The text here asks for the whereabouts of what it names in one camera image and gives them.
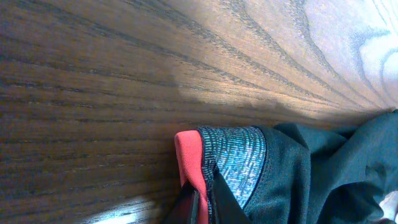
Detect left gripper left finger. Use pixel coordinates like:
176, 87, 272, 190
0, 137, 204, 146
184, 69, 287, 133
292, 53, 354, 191
161, 182, 199, 224

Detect black leggings with red waistband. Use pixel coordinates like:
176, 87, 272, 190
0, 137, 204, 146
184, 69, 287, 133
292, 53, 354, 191
175, 111, 397, 223

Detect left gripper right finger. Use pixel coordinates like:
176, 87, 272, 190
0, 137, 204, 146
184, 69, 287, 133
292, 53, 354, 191
211, 172, 251, 224

